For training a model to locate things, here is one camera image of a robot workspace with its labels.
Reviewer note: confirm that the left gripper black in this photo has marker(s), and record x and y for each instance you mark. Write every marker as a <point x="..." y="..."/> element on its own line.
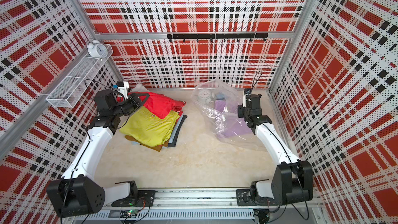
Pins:
<point x="137" y="102"/>

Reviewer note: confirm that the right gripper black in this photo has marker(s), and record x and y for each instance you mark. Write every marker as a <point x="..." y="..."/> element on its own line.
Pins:
<point x="240" y="113"/>

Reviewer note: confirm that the purple garment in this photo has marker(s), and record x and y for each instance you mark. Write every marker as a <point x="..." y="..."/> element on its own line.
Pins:
<point x="229" y="125"/>

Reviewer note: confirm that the yellow garment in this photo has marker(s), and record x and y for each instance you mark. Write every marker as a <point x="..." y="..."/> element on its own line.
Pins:
<point x="149" y="129"/>

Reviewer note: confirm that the clear plastic vacuum bag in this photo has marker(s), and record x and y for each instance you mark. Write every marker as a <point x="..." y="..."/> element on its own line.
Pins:
<point x="210" y="115"/>

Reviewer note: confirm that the brown garment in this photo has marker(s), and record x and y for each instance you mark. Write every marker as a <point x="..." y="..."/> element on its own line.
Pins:
<point x="156" y="148"/>

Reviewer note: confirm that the dark grey trousers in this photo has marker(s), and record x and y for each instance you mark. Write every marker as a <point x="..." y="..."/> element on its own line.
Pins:
<point x="175" y="133"/>

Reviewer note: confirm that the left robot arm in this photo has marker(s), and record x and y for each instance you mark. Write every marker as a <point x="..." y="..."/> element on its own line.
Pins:
<point x="76" y="192"/>

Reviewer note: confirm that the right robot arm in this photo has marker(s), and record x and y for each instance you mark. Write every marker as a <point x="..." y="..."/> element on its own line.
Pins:
<point x="293" y="178"/>

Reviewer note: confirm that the blue glasses case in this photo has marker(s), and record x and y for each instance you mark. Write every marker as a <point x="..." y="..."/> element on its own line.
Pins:
<point x="220" y="96"/>

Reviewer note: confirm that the white alarm clock on table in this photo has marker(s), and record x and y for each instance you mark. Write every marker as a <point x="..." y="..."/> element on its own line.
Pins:
<point x="205" y="96"/>

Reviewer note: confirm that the white alarm clock on shelf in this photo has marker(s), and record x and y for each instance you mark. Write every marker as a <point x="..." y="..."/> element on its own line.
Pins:
<point x="96" y="49"/>

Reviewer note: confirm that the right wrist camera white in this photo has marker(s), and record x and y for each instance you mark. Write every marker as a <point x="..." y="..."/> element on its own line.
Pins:
<point x="246" y="96"/>

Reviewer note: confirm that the white wire mesh shelf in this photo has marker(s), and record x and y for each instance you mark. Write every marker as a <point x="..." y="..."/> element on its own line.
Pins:
<point x="68" y="92"/>

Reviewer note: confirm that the black wall hook rail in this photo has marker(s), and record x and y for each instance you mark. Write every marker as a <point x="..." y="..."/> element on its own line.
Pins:
<point x="218" y="36"/>

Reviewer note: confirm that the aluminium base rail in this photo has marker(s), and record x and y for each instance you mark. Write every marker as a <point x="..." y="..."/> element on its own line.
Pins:
<point x="205" y="205"/>

